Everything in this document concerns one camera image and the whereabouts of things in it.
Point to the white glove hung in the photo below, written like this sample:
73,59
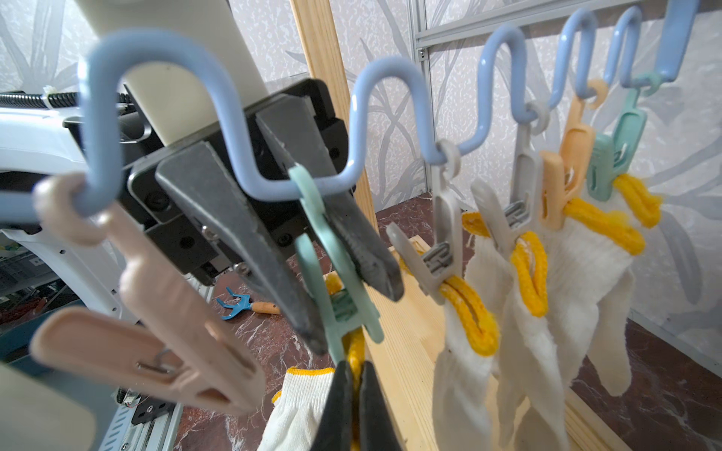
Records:
590,282
462,370
530,396

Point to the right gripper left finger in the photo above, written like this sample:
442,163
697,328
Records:
335,432

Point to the wooden clothes rack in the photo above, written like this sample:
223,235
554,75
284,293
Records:
510,36

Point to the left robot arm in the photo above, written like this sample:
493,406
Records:
340,257

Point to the pink clothes peg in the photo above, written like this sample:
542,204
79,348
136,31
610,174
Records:
180,351

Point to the white glove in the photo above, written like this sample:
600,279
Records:
300,403

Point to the aluminium front rail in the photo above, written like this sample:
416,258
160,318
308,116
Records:
142,422

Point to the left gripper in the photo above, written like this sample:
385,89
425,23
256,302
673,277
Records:
172,192

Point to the grey clothes peg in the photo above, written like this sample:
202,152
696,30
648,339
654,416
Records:
445,258
506,224

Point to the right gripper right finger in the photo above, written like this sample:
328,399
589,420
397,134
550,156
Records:
376,429

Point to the blue wavy clip hanger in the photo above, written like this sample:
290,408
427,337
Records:
42,42

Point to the blue hand rake tool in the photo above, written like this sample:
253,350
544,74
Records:
244,303

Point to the orange clothes peg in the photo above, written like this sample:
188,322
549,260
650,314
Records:
564,172

